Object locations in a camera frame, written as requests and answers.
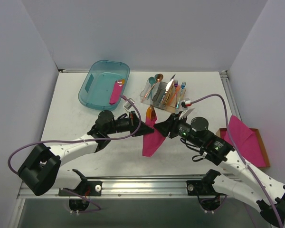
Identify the pink paper napkin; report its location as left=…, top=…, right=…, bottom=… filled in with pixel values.
left=142, top=117, right=166, bottom=157

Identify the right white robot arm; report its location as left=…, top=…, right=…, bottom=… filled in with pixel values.
left=154, top=114, right=285, bottom=228

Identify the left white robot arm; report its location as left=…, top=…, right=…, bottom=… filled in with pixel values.
left=17, top=110, right=154, bottom=196

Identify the brown napkin tray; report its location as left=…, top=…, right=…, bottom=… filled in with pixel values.
left=230, top=128, right=270, bottom=170

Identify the rolled pink napkin bundle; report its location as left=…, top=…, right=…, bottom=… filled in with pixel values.
left=109, top=79, right=125, bottom=105

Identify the pink napkin stack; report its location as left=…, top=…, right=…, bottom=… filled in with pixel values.
left=217, top=115, right=270, bottom=169

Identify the clear acrylic utensil organizer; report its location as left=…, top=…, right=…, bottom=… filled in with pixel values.
left=140, top=81, right=186, bottom=113

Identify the teal plastic bin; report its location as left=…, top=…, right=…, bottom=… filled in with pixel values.
left=78, top=60, right=130, bottom=111

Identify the orange fork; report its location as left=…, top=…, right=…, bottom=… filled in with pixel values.
left=169, top=85, right=181, bottom=104

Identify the silver knife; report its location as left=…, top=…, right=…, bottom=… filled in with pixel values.
left=162, top=74, right=175, bottom=104

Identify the purple fork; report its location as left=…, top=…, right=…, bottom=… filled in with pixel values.
left=173, top=79, right=179, bottom=101

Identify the blue iridescent fork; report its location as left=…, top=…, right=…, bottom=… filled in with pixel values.
left=176, top=81, right=186, bottom=109

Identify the teal spoon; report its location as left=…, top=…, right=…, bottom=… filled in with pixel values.
left=147, top=77, right=156, bottom=98

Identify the copper spoon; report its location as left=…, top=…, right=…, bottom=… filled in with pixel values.
left=141, top=73, right=163, bottom=102

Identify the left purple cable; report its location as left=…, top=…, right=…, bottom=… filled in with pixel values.
left=8, top=95, right=143, bottom=213

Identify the purple cable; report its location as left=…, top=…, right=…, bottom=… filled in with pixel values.
left=190, top=94, right=285, bottom=228
left=8, top=95, right=143, bottom=213

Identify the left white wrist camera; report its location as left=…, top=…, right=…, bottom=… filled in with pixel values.
left=123, top=98, right=135, bottom=112

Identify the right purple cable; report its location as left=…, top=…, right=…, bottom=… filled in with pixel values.
left=190, top=94, right=285, bottom=228

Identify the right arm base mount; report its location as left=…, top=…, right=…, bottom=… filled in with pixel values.
left=186, top=180, right=224, bottom=196

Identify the aluminium frame rail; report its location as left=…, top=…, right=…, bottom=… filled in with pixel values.
left=18, top=175, right=226, bottom=199

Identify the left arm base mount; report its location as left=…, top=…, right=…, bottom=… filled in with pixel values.
left=58, top=180, right=103, bottom=197

